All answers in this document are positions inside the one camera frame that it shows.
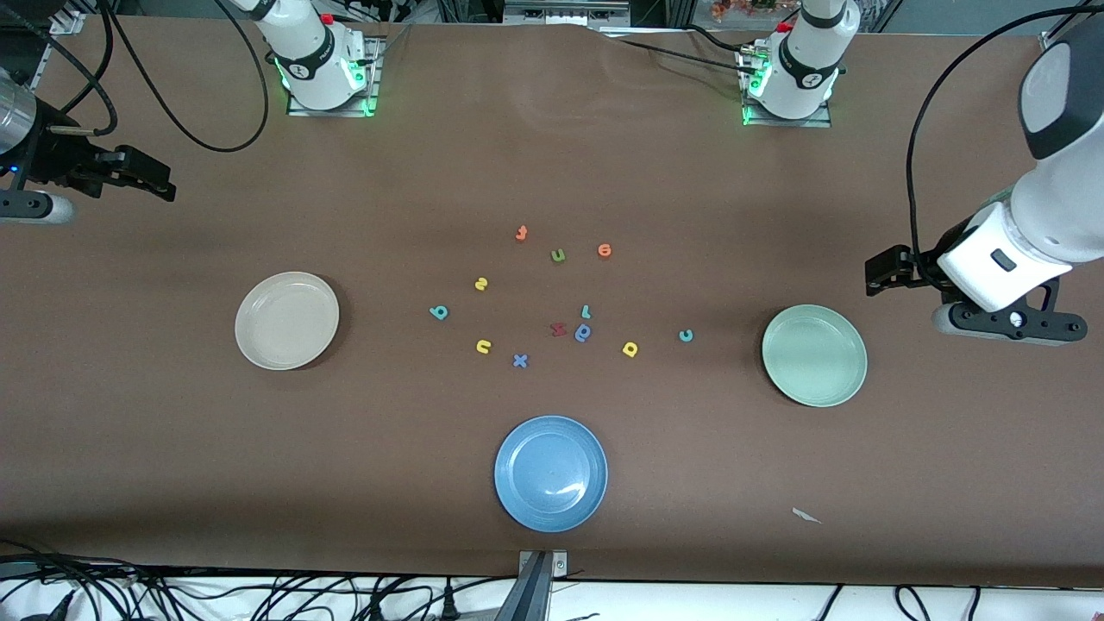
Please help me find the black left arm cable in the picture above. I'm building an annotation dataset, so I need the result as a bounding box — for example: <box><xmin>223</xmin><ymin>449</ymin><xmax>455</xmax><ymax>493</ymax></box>
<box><xmin>906</xmin><ymin>7</ymin><xmax>1104</xmax><ymax>290</ymax></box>

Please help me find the blue plate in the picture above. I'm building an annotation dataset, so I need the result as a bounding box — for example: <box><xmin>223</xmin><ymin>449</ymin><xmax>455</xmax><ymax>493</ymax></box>
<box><xmin>494</xmin><ymin>416</ymin><xmax>609</xmax><ymax>533</ymax></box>

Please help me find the brown table cover sheet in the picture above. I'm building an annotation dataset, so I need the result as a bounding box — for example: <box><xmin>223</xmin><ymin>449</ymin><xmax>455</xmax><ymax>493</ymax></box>
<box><xmin>0</xmin><ymin>16</ymin><xmax>1104</xmax><ymax>587</ymax></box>

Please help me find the grey power strip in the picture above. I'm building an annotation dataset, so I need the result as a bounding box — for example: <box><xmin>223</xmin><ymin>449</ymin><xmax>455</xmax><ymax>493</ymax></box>
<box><xmin>503</xmin><ymin>0</ymin><xmax>632</xmax><ymax>27</ymax></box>

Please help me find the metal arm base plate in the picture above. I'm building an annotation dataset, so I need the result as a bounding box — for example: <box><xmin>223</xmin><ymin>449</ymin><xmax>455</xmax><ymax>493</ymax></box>
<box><xmin>286</xmin><ymin>36</ymin><xmax>382</xmax><ymax>117</ymax></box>
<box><xmin>742</xmin><ymin>47</ymin><xmax>833</xmax><ymax>129</ymax></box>

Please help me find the aluminium frame rail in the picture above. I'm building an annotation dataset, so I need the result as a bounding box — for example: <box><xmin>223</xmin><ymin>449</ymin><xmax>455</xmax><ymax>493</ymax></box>
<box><xmin>26</xmin><ymin>10</ymin><xmax>87</xmax><ymax>91</ymax></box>

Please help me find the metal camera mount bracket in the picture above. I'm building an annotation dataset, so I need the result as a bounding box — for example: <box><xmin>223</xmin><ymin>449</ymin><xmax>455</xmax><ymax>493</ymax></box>
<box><xmin>494</xmin><ymin>549</ymin><xmax>570</xmax><ymax>621</ymax></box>

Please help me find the pale green plate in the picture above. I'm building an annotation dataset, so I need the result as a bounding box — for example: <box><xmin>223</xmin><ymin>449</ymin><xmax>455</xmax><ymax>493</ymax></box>
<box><xmin>761</xmin><ymin>304</ymin><xmax>869</xmax><ymax>408</ymax></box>

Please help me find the beige brown plate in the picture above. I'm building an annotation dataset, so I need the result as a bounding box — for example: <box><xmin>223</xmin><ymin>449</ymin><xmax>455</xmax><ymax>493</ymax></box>
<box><xmin>235</xmin><ymin>272</ymin><xmax>341</xmax><ymax>372</ymax></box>

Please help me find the black table cable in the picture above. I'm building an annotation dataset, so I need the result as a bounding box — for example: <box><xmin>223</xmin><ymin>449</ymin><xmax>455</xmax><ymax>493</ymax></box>
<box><xmin>686</xmin><ymin>24</ymin><xmax>756</xmax><ymax>54</ymax></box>
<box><xmin>614</xmin><ymin>36</ymin><xmax>753</xmax><ymax>75</ymax></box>

